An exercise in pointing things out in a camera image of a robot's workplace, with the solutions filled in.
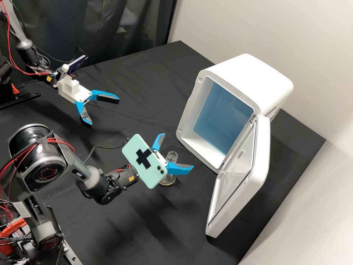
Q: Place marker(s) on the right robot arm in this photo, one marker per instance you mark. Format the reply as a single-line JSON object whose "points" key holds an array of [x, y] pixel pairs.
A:
{"points": [[41, 157]]}

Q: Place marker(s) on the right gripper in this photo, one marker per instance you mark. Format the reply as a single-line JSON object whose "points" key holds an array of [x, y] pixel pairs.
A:
{"points": [[163, 159]]}

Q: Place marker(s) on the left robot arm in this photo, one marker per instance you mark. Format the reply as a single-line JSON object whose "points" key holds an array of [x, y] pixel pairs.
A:
{"points": [[24, 45]]}

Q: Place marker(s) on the wrist camera phone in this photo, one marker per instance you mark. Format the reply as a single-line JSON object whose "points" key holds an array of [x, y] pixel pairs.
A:
{"points": [[143, 161], [79, 63]]}

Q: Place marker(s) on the left wrist camera phone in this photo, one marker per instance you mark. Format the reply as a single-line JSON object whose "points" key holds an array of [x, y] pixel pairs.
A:
{"points": [[79, 63]]}

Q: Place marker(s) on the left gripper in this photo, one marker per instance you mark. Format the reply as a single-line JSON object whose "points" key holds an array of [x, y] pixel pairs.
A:
{"points": [[72, 90]]}

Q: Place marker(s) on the incubator door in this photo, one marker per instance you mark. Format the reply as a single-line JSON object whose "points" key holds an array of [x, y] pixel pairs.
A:
{"points": [[259, 165]]}

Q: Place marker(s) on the right wrist camera phone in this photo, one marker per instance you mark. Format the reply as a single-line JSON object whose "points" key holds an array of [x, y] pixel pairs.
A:
{"points": [[143, 161]]}

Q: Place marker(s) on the clear flask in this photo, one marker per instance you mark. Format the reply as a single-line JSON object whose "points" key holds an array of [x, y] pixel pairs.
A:
{"points": [[172, 156]]}

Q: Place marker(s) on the white incubator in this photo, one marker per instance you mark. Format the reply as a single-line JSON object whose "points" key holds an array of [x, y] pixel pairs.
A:
{"points": [[248, 80]]}

